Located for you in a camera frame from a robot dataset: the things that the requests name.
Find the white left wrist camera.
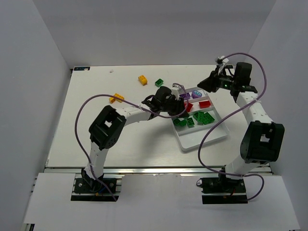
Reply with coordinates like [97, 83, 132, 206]
[170, 83, 185, 97]

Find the red small lego brick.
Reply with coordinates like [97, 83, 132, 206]
[199, 101, 211, 109]

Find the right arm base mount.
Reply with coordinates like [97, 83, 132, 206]
[196, 174, 248, 205]

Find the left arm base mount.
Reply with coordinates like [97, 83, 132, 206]
[71, 168, 122, 202]

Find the blue label left corner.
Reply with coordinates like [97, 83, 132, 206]
[73, 66, 90, 71]

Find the green lego brick top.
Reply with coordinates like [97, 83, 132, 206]
[154, 78, 164, 88]

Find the green long lego brick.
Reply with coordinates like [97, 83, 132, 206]
[193, 111, 204, 125]

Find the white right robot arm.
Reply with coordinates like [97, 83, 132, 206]
[197, 62, 285, 180]

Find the green lego plate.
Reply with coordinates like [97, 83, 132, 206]
[203, 112, 215, 125]

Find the white divided tray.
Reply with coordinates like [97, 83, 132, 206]
[171, 87, 221, 152]

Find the green rounded lego piece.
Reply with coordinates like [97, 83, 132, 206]
[173, 118, 187, 127]

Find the small yellow lego brick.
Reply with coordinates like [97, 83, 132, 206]
[109, 97, 116, 103]

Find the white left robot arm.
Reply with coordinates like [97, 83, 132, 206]
[81, 83, 188, 192]

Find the tiny green lego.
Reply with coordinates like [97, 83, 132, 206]
[186, 117, 195, 128]

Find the yellow tall lego brick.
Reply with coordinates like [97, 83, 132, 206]
[138, 75, 148, 86]

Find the purple flower lego piece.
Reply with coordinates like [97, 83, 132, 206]
[191, 90, 203, 99]

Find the yellow long lego brick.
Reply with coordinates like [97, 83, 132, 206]
[114, 93, 125, 103]

